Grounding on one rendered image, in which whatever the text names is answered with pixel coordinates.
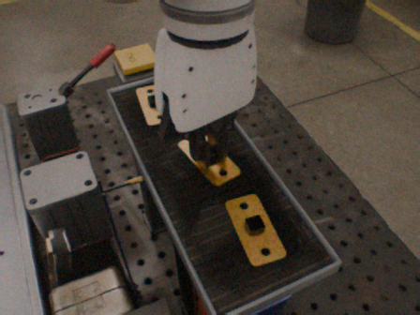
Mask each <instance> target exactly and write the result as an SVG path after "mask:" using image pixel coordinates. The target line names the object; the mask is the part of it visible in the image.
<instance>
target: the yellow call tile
mask: <svg viewBox="0 0 420 315"><path fill-rule="evenodd" d="M114 55H115V59H116V60H117V63H118V65H120V68H121V69H122V72H124V74H125V75H130V74H133V73H136V72H139V71H144V70H147V69H149V68H153V67H154V66H155V53H154V52H153V51H152V49H151V48H150V46H149V44H143V45H140V46H137V47H131V48H127V49H124V50H122V51H116V52H114Z"/></svg>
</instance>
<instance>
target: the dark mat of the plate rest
mask: <svg viewBox="0 0 420 315"><path fill-rule="evenodd" d="M150 85H155V83H154V82H150V83H148V84H145V85H139V86H137V87H134V88H131V89H127V90H124V91H121V92H118V93H112V94H111V95H112V98H113V100H114V101H115V105H116V107H117V110H118V111H119V112H120V115H121V116H122V118H123V122H124V123H125V125H126V128H127V130H128V133H129V134H130V137H131V140H132V141H133V142H134V145H135V146H136V148H137V151H138V153H139V155H140V158H141V159H142V163H143V165H144V166H145V169H146V170H147V172H148V175H149V177H150V178H151V180H152V183H153V184H154V187H155V190H156V191H157V195H158V196H159V198H160V199H161V202H162V204H163V205H164V208H165V210H166V211H167V213H168V216H169V218H170V220H171V223H172V225H173V226H174V229H175V230H176V232H177V235H178V237H179V238H180V241H181V243H182V244H183V246H184V249H185V251H186V253H187V255H188V257H189V258H190V261H191V263H192V264H193V268H194V269H195V271H196V274H197V275H198V277H199V280H200V281H201V283H202V286H203V287H204V289H205V292H206V293H207V295H208V298H209V300H210V301H211V304H212V305H213V307H214V310H215V311H216V313H217V315H224V314H227V313H229V312H232V311H234V310H235V309H238V308H240V307H243V306H245V305H246V304H249V303H251V302H253V301H256V300H257V299H260V298H262V297H263V296H266V295H268V294H269V293H273V292H274V291H277V290H279V289H281V288H282V287H285V286H287V285H289V284H292V283H294V282H295V281H297V280H299V279H300V278H304V277H306V276H309V275H310V274H312V273H313V272H317V271H319V270H320V269H323V268H324V267H325V266H328V265H330V264H332V263H333V261H332V259H331V258H330V256H329V255H328V253H326V252H325V250H324V249H323V247H322V245H321V243H319V240H317V239H316V237H315V236H314V234H313V233H312V231H311V230H310V229H309V228H308V226H307V224H306V223H305V221H304V220H303V219H302V218H301V216H299V215H298V213H297V212H296V210H295V209H294V207H293V205H292V204H291V202H289V201H288V198H286V196H285V195H284V194H283V192H282V191H281V189H279V187H278V186H277V184H276V183H275V181H274V180H273V178H272V177H271V175H270V174H268V172H267V170H266V169H265V168H264V166H263V165H262V164H261V162H260V161H259V159H258V158H256V156H255V155H254V153H253V152H252V150H251V149H249V146H248V145H247V144H246V142H245V141H244V140H243V138H242V137H241V136H240V134H239V133H238V132H237V131H236V129H235V128H234V127H233V129H232V130H231V132H229V138H228V146H227V158H229V159H230V160H231V161H232V162H233V164H234V165H236V167H237V168H239V169H240V175H238V176H237V177H234V179H232V180H231V181H228V182H227V183H225V184H223V185H221V186H220V187H215V186H214V185H213V184H211V182H210V181H208V178H206V177H205V176H204V174H202V172H201V171H200V170H199V169H198V168H197V167H196V166H195V165H194V164H193V162H192V161H191V160H190V159H189V158H188V157H187V156H186V154H185V153H184V152H182V150H181V149H179V143H180V142H181V141H183V139H182V138H178V139H177V140H167V141H164V140H163V139H162V138H161V137H160V136H159V135H158V127H159V125H158V126H154V127H149V125H148V124H147V122H146V118H145V116H144V114H143V109H142V106H141V103H140V101H139V100H138V95H137V94H136V90H137V89H138V88H144V87H146V86H150ZM250 194H255V195H256V196H258V199H259V200H260V202H261V205H262V207H263V209H264V211H265V212H266V215H267V216H268V217H269V220H270V222H271V223H272V226H273V228H274V229H275V232H276V233H277V237H278V238H279V239H280V242H281V244H282V246H283V247H284V248H285V252H286V255H285V258H284V259H281V260H278V261H275V262H270V263H268V264H265V265H261V266H259V267H254V266H252V265H251V264H250V261H249V260H248V255H247V254H246V252H245V250H244V248H243V247H242V243H241V241H240V240H239V236H238V235H237V232H236V229H235V228H234V226H233V223H232V221H231V219H230V215H229V214H228V212H227V209H226V207H225V203H226V202H227V201H229V200H234V199H237V198H240V197H243V196H248V195H250Z"/></svg>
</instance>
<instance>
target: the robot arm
mask: <svg viewBox="0 0 420 315"><path fill-rule="evenodd" d="M158 1H159V15H160V19H161V22H162V25H163V27H164V28H163V29H161V30H159V31H158V37H157V46H156V52H155V66H154V73H155V94H156V106H157V110H158V112H159V113H160V114H162V115H161V121H160V124H159V127H158V129H157V133H158V135H159V136H160V137H161V138H162V139H163V140H164V141H167V140H177V139H178V138H182V139H183V140H186V141H188V151H189V155H190V156H191V158H192V159H193V160H194V161H198V162H199V163H200V164H201V165H202V166H203V167H204V168H205V169H206V168H209V166H210V145H211V146H212V147H213V148H214V149H215V150H216V151H217V156H218V157H219V158H220V159H224V158H227V146H228V138H229V132H231V130H232V129H233V124H234V120H235V118H236V117H237V115H238V114H239V113H240V112H241V111H242V108H244V107H245V106H246V105H248V103H249V102H251V100H252V99H254V96H255V95H254V91H255V87H256V81H257V54H256V42H255V31H254V27H253V24H254V19H255V9H256V0H158ZM206 124H208V141H207V140H206V139H205V126H204V125H206Z"/></svg>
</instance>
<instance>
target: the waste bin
mask: <svg viewBox="0 0 420 315"><path fill-rule="evenodd" d="M366 1H367V0H307V11H306V15H307V16H306V21H305V30H306V32H307V34H308V35H309V36H311V37H312V38H315V39H316V40H319V41H320V42H326V43H331V44H339V43H340V44H343V43H346V42H347V41H348V42H350V41H351V40H352V39H353V38H354V36H355V35H356V30H357V29H358V25H359V23H360V19H361V17H362V13H363V11H364V7H365V5H366Z"/></svg>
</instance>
